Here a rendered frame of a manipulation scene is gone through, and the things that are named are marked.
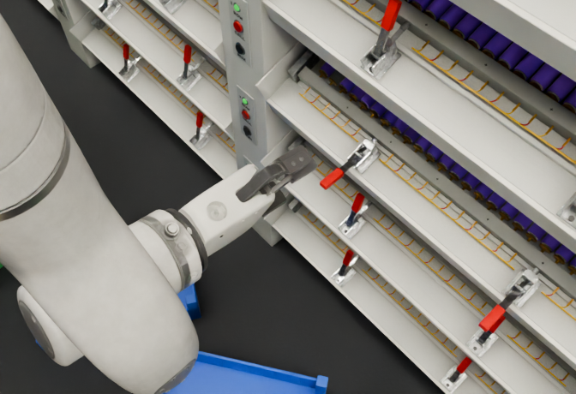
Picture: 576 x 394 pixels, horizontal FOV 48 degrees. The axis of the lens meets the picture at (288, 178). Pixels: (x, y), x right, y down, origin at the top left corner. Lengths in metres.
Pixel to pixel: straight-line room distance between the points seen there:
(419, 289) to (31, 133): 0.77
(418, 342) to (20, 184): 0.93
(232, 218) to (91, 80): 1.12
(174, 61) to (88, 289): 0.86
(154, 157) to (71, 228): 1.10
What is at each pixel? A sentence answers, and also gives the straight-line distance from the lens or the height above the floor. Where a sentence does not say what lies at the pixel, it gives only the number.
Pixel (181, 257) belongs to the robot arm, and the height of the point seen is 0.67.
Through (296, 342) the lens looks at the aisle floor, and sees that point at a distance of 1.30.
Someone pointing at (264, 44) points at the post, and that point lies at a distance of 0.90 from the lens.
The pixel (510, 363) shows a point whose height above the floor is 0.30.
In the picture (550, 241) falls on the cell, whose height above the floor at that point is 0.53.
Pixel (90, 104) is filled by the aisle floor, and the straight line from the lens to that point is 1.67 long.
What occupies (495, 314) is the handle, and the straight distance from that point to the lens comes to 0.81.
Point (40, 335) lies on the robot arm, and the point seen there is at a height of 0.68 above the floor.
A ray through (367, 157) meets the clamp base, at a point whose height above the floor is 0.51.
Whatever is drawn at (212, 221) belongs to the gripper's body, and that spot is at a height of 0.67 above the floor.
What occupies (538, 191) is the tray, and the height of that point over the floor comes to 0.68.
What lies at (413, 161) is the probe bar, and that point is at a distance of 0.87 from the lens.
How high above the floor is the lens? 1.23
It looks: 57 degrees down
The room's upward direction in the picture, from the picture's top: straight up
